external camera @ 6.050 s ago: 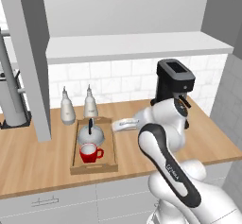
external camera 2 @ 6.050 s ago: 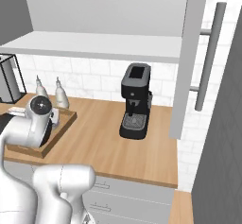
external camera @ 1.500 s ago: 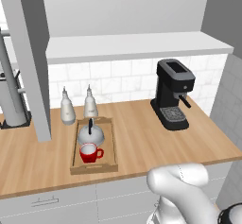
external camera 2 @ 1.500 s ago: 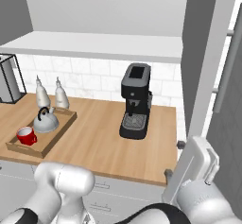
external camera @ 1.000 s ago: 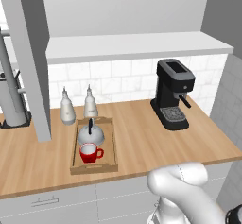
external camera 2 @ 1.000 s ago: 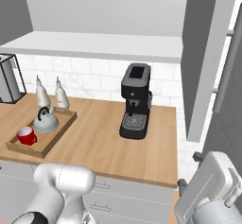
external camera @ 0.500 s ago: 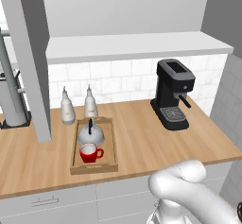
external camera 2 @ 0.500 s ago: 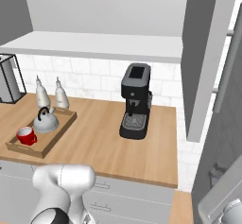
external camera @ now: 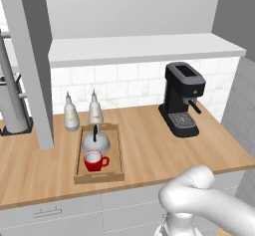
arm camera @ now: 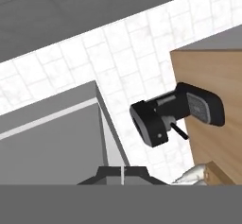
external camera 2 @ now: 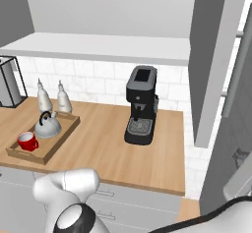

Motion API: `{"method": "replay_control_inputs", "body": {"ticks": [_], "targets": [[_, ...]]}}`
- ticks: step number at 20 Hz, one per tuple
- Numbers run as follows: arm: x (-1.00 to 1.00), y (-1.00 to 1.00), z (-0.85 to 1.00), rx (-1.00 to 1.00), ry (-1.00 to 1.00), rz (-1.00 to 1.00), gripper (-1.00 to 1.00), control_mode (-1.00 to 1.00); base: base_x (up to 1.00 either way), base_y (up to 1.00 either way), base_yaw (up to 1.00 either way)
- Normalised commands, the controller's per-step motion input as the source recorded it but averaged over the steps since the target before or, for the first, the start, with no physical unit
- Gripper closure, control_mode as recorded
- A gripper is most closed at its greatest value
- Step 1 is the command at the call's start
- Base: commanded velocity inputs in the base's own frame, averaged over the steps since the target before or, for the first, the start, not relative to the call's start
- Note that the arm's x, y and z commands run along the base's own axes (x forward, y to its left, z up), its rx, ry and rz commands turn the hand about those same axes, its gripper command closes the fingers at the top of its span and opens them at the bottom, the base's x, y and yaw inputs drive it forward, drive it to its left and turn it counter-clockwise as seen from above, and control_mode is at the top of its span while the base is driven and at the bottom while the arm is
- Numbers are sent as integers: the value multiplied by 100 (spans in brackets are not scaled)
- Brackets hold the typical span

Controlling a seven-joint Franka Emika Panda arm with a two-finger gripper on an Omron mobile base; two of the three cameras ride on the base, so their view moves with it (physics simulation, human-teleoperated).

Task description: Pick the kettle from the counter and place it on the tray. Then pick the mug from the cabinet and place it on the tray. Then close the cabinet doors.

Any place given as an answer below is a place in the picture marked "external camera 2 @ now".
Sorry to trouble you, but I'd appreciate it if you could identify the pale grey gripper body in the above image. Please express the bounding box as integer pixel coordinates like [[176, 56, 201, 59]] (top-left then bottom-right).
[[222, 157, 252, 202]]

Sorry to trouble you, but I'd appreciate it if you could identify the grey right cabinet door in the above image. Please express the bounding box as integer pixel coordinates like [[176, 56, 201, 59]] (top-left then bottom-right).
[[188, 0, 251, 148]]

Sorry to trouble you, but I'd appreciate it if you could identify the grey cabinet door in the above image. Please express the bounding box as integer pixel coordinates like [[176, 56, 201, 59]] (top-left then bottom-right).
[[0, 0, 35, 48], [188, 0, 251, 148]]

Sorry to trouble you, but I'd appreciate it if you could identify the wooden tray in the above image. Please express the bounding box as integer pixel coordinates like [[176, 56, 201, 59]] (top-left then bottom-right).
[[5, 111, 82, 166]]

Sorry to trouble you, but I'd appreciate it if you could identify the grey metal kettle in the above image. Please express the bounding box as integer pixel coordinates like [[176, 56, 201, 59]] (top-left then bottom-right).
[[33, 110, 63, 140]]

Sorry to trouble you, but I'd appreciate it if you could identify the red mug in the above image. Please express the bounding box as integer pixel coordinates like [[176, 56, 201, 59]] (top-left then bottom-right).
[[17, 131, 40, 152]]

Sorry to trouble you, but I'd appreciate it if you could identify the grey base cabinet front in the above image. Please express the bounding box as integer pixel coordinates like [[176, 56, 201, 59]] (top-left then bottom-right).
[[0, 166, 50, 233]]

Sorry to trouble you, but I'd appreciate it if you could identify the grey left cabinet door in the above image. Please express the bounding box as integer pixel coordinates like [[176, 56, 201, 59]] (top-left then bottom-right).
[[0, 0, 35, 48]]

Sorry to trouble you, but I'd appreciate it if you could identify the dark grey fridge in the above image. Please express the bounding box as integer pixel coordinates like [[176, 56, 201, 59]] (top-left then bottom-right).
[[199, 29, 252, 217]]

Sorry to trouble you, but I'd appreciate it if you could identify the grey shallow drawer front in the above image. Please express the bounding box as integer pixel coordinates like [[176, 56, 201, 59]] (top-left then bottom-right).
[[93, 181, 183, 214]]

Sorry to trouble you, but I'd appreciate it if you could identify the grey deep drawer front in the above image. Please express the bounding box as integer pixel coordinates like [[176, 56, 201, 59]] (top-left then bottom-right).
[[87, 198, 181, 233]]

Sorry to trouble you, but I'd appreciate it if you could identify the black coffee machine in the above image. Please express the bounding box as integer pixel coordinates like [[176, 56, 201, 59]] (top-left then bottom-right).
[[123, 65, 160, 146]]

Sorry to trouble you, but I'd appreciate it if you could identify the white bottle with spout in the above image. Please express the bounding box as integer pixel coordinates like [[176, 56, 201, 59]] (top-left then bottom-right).
[[56, 79, 74, 115], [35, 77, 54, 114]]

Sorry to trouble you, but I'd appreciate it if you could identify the grey fridge handle bar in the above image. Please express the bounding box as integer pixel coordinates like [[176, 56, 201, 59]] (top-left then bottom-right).
[[220, 29, 252, 119]]

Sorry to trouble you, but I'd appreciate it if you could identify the grey drawer handle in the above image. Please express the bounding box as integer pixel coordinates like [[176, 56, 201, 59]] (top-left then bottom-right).
[[95, 210, 116, 221], [94, 190, 115, 198]]

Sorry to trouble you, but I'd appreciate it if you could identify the grey wall cabinet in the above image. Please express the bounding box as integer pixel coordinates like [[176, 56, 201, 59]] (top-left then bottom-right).
[[0, 0, 202, 67]]

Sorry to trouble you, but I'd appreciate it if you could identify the black wire stand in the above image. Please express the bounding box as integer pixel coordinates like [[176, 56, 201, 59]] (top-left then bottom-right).
[[0, 55, 30, 109]]

